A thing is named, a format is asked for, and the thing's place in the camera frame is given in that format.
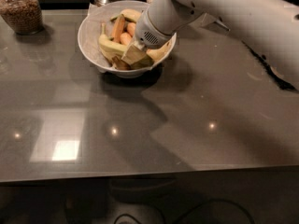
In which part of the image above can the yellow gripper finger pad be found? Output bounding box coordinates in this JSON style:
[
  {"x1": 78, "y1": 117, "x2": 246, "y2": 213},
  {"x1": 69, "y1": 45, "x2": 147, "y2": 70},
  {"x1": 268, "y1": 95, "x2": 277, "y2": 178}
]
[{"x1": 121, "y1": 44, "x2": 150, "y2": 65}]

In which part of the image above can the white ceramic bowl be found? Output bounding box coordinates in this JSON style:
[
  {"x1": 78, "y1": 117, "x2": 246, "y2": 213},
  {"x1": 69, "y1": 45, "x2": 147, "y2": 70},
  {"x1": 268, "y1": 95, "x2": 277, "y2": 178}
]
[{"x1": 78, "y1": 0, "x2": 177, "y2": 78}]

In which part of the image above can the yellow banana top back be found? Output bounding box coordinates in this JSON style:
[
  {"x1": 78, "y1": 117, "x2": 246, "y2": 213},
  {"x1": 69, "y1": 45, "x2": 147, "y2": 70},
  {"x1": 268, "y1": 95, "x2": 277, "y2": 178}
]
[{"x1": 121, "y1": 8, "x2": 141, "y2": 23}]

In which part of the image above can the small orange banana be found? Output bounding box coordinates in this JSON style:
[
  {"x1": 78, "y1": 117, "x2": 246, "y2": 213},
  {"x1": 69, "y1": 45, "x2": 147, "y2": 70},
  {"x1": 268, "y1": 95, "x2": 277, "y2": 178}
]
[{"x1": 120, "y1": 32, "x2": 132, "y2": 46}]

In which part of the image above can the glass jar of grains left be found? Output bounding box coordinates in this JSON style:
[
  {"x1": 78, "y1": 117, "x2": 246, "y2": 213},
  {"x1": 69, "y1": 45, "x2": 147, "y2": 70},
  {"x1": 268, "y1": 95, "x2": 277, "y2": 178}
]
[{"x1": 0, "y1": 0, "x2": 43, "y2": 35}]

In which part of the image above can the white paper bowl liner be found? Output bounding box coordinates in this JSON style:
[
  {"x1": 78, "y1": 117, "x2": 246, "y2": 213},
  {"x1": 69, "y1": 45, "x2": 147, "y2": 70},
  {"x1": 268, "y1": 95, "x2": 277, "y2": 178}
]
[{"x1": 78, "y1": 2, "x2": 123, "y2": 70}]

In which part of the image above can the black rubber mat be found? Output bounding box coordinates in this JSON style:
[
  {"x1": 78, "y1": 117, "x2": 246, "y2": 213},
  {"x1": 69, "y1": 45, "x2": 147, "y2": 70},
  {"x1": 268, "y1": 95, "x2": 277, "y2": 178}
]
[{"x1": 243, "y1": 42, "x2": 299, "y2": 93}]

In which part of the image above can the white folded paper stand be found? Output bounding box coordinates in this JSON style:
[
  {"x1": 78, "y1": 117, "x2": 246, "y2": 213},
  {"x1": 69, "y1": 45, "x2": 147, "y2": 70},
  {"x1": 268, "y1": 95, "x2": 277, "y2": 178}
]
[{"x1": 191, "y1": 13, "x2": 230, "y2": 32}]

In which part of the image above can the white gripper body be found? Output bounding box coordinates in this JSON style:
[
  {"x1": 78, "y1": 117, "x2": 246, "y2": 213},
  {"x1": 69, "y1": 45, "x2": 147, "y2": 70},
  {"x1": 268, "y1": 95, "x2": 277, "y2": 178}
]
[{"x1": 135, "y1": 9, "x2": 173, "y2": 49}]

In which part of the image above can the orange banana upright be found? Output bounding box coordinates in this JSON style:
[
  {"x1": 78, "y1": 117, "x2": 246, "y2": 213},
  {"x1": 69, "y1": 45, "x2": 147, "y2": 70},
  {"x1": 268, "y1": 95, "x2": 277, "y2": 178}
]
[{"x1": 111, "y1": 14, "x2": 125, "y2": 43}]

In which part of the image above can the green-yellow banana front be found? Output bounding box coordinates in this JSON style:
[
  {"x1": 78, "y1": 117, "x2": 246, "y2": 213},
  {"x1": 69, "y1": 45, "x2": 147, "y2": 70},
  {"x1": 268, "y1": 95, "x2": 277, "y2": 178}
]
[{"x1": 98, "y1": 23, "x2": 153, "y2": 70}]

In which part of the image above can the yellow banana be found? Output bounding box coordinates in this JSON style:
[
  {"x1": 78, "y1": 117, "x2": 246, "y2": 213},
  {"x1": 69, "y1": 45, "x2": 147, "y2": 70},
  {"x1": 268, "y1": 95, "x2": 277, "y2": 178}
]
[
  {"x1": 121, "y1": 8, "x2": 141, "y2": 23},
  {"x1": 147, "y1": 41, "x2": 171, "y2": 62}
]

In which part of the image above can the orange banana centre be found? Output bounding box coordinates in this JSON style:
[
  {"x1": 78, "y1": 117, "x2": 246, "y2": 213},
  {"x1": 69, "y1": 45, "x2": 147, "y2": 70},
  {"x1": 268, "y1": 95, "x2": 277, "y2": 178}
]
[{"x1": 126, "y1": 22, "x2": 135, "y2": 36}]

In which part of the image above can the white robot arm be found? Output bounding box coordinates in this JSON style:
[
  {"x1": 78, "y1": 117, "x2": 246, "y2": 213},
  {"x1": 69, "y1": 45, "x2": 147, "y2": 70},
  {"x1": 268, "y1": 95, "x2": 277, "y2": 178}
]
[{"x1": 122, "y1": 0, "x2": 299, "y2": 87}]

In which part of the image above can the yellow banana right side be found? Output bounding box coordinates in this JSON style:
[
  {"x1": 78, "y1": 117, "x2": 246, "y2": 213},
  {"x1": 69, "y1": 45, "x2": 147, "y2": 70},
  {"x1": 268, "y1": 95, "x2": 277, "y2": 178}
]
[{"x1": 147, "y1": 41, "x2": 171, "y2": 62}]

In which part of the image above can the black cable on floor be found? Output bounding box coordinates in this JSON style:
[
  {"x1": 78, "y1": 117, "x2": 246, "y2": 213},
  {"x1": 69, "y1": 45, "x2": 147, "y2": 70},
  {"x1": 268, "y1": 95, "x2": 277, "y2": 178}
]
[{"x1": 112, "y1": 199, "x2": 257, "y2": 224}]

